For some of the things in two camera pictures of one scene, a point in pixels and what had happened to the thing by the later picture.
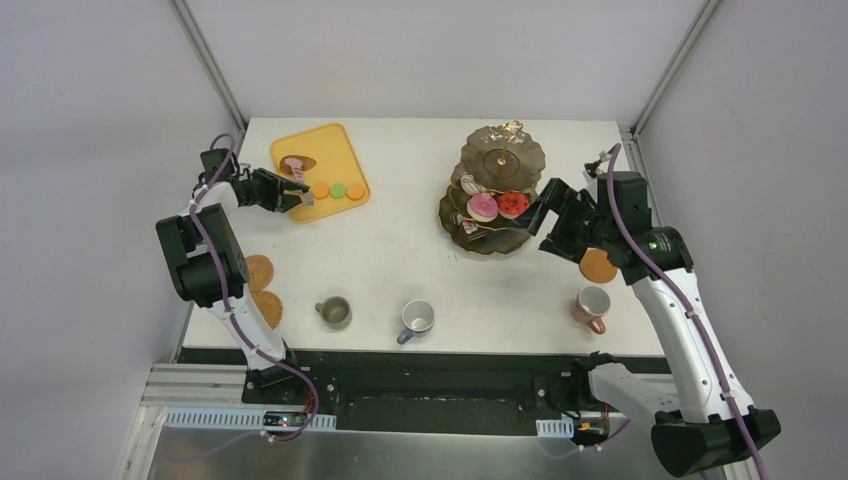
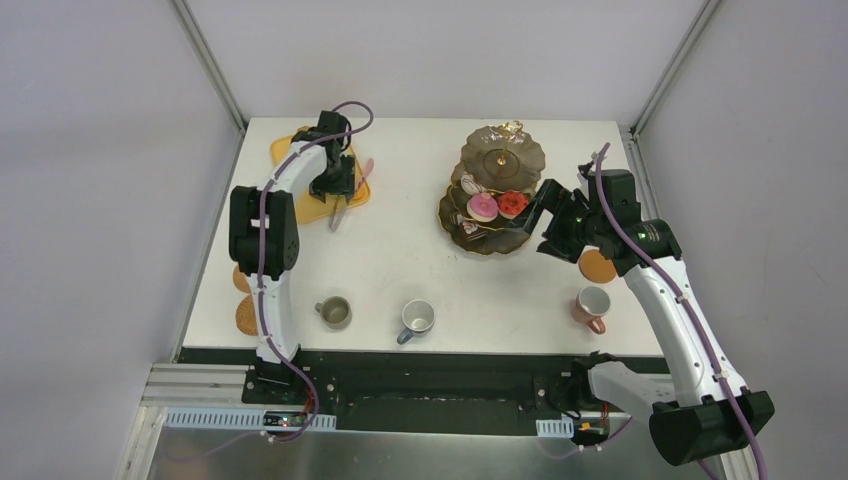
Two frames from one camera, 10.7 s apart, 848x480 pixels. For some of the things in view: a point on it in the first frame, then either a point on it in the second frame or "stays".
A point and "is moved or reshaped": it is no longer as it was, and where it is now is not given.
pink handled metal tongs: (299, 177) is moved or reshaped
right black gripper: (553, 216) stays
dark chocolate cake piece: (469, 227) stays
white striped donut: (471, 185) stays
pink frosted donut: (483, 207) stays
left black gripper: (279, 192) to (334, 191)
